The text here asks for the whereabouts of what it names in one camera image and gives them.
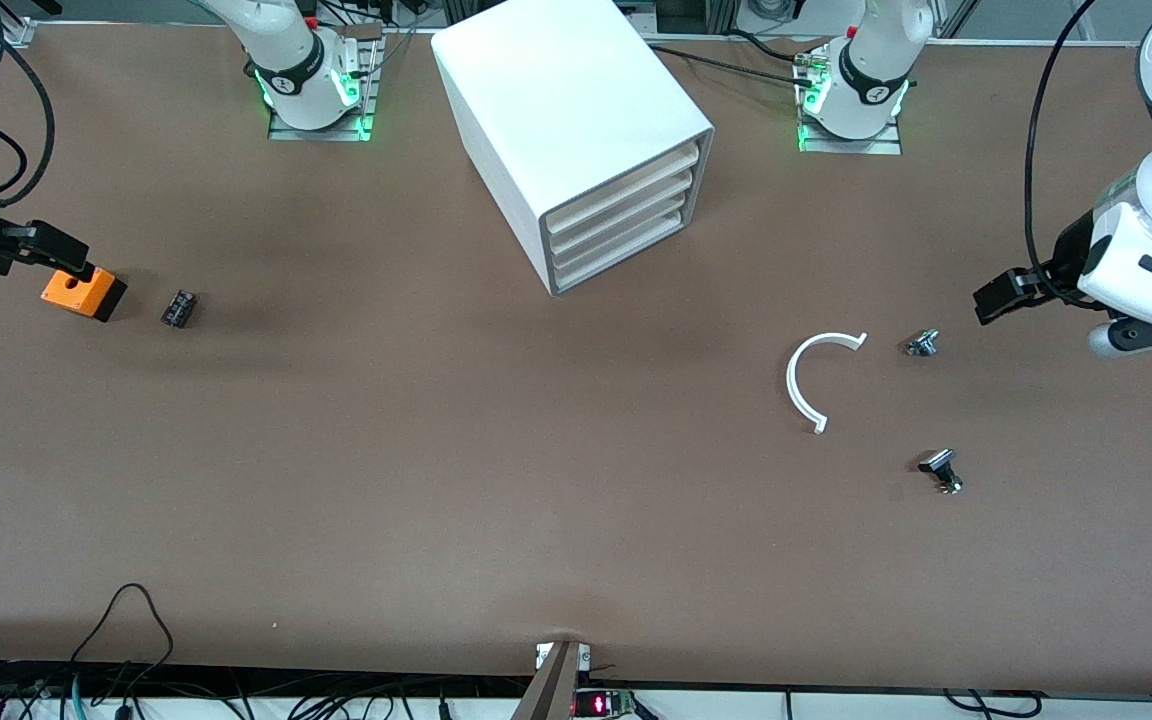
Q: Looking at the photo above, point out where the white plastic tray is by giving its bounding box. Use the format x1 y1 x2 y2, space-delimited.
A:
544 140 703 237

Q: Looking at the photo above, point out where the orange box with black base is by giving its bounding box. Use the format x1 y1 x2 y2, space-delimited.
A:
41 265 128 323

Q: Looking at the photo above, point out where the white curved plastic clip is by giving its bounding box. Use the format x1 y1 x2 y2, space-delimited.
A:
786 332 869 435

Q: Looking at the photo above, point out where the circuit board with red display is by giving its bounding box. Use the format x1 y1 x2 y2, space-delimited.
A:
573 688 639 720

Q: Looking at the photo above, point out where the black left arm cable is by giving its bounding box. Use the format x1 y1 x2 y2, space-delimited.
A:
1024 0 1099 301

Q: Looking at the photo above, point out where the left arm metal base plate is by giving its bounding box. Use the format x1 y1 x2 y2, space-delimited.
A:
797 52 904 156

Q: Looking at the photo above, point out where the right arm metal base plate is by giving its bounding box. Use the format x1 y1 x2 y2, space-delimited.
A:
267 24 384 142

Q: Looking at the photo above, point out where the black looped cable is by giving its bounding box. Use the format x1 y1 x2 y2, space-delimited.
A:
69 583 176 693

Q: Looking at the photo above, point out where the black cable bundle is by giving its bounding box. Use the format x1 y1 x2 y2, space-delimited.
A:
648 28 822 89

